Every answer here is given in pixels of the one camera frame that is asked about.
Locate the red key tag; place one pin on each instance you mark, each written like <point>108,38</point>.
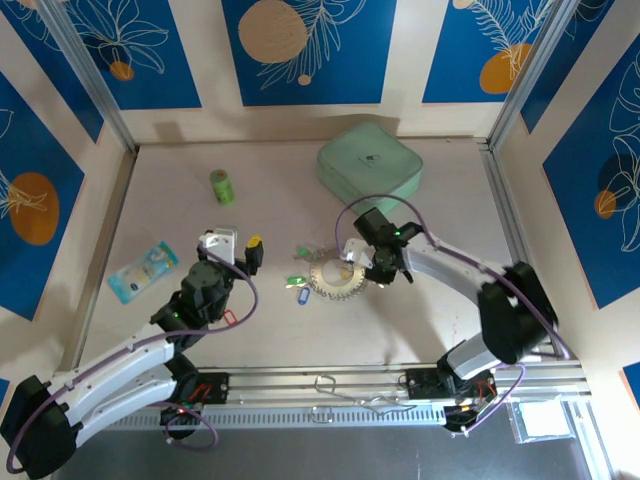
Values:
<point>229,318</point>

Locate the green key tag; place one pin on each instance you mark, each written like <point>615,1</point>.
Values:
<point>295,280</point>
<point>302,251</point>

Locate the blue key tag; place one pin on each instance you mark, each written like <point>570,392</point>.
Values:
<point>301,297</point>

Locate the large metal keyring disc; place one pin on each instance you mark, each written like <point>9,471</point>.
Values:
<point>325,287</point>

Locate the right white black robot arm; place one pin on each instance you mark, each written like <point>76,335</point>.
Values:
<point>440,265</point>

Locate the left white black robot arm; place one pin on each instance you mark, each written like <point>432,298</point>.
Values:
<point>115,365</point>

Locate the green bottle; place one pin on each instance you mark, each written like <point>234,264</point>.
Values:
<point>222,187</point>

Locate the blue tissue packet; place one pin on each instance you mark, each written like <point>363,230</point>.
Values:
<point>135,280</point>

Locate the mint green zip case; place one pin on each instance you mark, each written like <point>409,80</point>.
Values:
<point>370,160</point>

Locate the clear plastic bag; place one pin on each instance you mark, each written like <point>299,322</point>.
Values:
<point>542,422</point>

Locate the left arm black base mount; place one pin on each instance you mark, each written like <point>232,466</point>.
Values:
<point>215,387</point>

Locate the aluminium side rail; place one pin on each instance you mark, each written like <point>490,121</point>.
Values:
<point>102,260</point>
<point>505,200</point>

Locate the aluminium extrusion rail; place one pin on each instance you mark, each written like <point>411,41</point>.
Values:
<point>280,382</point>

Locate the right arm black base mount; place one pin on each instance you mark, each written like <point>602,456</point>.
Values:
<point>420,385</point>

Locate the aluminium upright post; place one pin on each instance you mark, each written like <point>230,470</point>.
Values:
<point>92,75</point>
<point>532,75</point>

